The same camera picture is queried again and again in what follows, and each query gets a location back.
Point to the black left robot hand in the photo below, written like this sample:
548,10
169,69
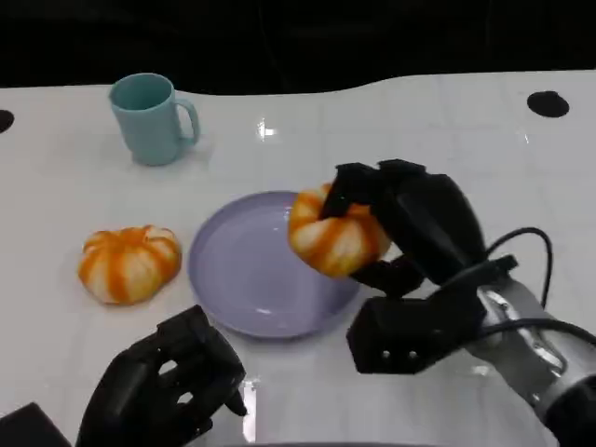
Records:
139,396

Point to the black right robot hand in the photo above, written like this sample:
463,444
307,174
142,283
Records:
433,219

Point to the orange white toy bread roll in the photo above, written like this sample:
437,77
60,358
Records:
335,242
128,265

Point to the lilac plate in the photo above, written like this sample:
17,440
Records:
251,274

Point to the pale green mug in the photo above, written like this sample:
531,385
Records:
139,132

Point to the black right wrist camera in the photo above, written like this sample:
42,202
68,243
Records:
410,330

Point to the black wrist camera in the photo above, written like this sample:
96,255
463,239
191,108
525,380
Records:
410,330
28,426

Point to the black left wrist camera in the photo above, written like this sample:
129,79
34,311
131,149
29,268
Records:
28,426

